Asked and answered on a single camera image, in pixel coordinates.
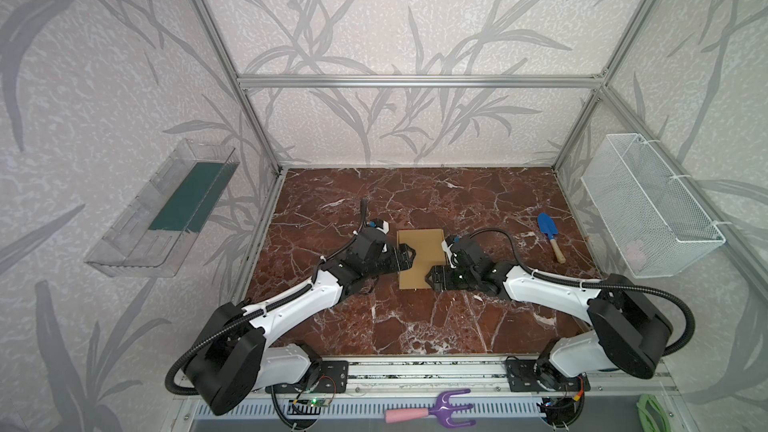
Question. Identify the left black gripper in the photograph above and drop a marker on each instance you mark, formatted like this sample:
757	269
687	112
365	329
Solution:
390	255

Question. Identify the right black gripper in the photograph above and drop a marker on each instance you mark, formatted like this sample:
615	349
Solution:
448	274

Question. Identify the brown cardboard box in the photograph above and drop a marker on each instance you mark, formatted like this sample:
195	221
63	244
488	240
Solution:
427	244

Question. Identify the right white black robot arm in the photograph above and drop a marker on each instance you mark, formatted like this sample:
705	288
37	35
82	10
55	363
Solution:
631	327

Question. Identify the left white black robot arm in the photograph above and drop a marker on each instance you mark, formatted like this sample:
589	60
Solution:
235	353

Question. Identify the purple pink garden fork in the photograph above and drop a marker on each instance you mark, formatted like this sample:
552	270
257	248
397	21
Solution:
443	410

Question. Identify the small green lit circuit board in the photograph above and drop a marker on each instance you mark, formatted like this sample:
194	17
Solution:
311	406

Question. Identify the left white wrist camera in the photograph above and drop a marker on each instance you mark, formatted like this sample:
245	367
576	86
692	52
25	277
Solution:
377	229

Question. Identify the aluminium front rail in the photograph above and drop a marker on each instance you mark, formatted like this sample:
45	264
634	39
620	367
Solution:
399	376

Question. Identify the blue trowel wooden handle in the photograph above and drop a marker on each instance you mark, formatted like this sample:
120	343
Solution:
548	228

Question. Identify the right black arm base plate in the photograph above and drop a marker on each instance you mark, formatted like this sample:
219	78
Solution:
525	375

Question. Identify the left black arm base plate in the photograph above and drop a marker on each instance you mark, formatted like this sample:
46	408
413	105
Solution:
327	377

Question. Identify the white wire mesh basket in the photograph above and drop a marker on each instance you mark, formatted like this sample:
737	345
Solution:
659	228

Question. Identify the clear plastic wall bin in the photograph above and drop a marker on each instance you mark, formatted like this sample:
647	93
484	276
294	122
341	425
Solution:
153	236

